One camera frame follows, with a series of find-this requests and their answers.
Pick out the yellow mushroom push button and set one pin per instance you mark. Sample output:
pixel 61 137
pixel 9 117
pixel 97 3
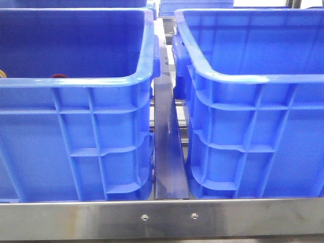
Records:
pixel 2 74

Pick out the blue plastic bin with buttons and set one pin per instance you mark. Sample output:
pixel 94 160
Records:
pixel 85 137

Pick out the blue plastic target bin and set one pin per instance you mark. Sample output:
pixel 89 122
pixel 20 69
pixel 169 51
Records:
pixel 251 81

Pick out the blue bin back centre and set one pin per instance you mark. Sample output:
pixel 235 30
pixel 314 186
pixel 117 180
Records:
pixel 168 7

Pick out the red mushroom push button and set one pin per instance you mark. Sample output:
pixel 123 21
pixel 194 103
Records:
pixel 58 76

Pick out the blue bin back left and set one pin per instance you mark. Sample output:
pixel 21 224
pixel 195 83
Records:
pixel 73 4

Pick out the stainless steel front rail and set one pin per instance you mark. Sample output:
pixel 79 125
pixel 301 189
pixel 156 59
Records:
pixel 161 219

